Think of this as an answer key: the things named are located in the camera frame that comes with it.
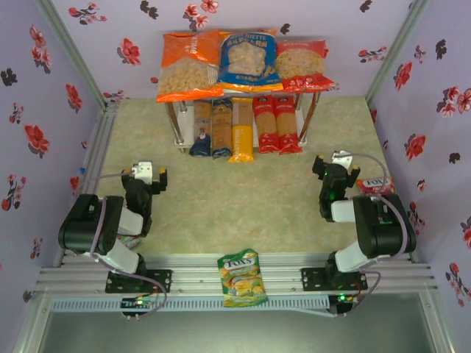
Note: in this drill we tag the blue gold spaghetti pack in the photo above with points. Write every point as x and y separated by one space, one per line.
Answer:
222 125

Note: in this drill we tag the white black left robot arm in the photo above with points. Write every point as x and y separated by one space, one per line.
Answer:
92 228

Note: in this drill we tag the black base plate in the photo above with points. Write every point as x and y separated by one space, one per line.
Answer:
311 279
162 281

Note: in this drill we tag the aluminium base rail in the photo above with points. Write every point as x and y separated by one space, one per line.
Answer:
198 279

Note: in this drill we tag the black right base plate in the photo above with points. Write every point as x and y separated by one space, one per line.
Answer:
311 279

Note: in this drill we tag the red macaroni pasta bag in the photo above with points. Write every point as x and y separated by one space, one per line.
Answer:
301 62

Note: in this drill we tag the yellow spaghetti pack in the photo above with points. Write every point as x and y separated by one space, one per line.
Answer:
242 139

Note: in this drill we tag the aluminium corner post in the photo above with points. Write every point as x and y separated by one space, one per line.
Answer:
70 48
397 48

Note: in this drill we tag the green Fox's candy bag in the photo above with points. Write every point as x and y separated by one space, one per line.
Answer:
243 279

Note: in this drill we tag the white two-tier shelf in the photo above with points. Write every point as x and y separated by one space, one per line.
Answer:
187 125

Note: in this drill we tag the blue orecchiette pasta bag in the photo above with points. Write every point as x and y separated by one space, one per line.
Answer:
246 62

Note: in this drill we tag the aluminium side rail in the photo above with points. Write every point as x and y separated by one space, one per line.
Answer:
97 147

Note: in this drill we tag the small circuit board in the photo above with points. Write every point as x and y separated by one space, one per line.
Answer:
346 298
138 302

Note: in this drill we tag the dark blue spaghetti pack with figure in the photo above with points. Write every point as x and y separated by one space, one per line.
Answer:
201 125

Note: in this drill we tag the aluminium lower frame bar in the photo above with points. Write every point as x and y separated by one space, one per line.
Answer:
31 327
438 323

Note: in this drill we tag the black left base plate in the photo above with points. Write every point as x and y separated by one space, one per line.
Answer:
162 281

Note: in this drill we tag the orange macaroni pasta bag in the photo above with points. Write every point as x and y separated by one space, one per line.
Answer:
184 73

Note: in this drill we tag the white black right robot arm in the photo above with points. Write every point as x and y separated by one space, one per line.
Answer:
382 231

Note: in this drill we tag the pink Fox's candy bag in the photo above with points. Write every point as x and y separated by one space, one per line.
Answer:
375 184

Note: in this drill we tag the red spaghetti pack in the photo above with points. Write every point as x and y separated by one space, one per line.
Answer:
289 125
266 125

